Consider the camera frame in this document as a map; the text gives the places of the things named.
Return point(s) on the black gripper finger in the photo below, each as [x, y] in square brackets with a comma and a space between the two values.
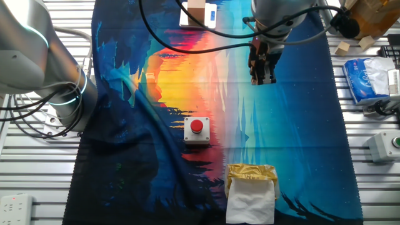
[257, 75]
[270, 73]

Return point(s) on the black orange gripper body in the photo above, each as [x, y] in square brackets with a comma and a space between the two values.
[265, 51]

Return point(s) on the tall wooden block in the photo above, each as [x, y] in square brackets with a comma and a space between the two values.
[197, 12]

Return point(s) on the white digital kitchen scale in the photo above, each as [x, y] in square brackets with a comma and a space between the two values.
[208, 7]

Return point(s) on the colourful landscape print cloth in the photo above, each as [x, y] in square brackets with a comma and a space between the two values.
[297, 125]

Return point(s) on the small wooden cube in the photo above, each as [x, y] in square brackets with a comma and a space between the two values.
[342, 49]
[366, 43]

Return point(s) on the blue tissue pack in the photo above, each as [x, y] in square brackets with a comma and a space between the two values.
[356, 78]

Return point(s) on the red push button box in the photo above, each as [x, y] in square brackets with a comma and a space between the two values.
[189, 135]

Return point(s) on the white ribbed plastic part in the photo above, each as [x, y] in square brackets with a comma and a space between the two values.
[394, 82]

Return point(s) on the yellow tissue pack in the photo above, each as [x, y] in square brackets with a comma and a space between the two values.
[250, 200]

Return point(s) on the green push button box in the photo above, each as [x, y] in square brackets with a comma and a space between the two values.
[381, 147]

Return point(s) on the white power strip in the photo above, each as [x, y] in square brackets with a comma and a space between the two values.
[15, 209]

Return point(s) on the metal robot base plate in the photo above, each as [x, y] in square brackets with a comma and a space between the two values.
[51, 120]

